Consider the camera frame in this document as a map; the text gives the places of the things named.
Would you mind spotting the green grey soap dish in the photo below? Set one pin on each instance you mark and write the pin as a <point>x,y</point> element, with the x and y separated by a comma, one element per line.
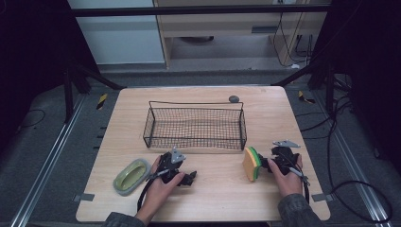
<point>131,177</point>

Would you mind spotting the white cabinet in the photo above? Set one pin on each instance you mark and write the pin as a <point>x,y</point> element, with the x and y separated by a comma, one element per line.
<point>119,34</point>

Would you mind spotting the black curtain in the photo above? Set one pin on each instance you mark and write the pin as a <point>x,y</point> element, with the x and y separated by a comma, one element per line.
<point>34,63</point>
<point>372,63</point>

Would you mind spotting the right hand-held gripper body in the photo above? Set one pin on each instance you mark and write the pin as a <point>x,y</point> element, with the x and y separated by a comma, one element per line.
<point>283,157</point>

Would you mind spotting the black yellow striped tape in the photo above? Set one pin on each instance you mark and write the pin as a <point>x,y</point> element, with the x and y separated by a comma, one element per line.
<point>101,101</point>
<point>305,97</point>

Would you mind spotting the black horizontal bar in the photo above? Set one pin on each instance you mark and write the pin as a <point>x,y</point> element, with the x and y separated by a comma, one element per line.
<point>189,10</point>

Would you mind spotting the small grey round disc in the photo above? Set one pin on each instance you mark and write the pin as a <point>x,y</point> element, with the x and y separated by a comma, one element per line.
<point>234,99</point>

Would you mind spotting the grey tape piece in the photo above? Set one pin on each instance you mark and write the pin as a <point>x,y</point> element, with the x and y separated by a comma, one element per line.
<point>83,197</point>
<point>322,197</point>

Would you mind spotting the person's right hand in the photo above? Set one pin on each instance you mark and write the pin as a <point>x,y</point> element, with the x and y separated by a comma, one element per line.
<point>287,183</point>

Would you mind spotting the black metal stand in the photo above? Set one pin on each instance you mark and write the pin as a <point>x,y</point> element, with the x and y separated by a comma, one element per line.
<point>329,88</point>
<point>67,94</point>

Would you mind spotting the yellow green sponge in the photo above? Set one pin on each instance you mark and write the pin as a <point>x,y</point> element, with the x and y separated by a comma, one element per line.
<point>251,164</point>

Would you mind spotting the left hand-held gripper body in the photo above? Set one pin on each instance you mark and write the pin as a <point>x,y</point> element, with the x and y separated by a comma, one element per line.
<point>167,164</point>

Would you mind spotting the person's left hand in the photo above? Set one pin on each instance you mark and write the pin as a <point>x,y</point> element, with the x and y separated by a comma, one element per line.
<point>159,192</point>

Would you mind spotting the metal floor rail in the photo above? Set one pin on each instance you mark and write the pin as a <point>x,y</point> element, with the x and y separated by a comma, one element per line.
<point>356,170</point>
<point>47,164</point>

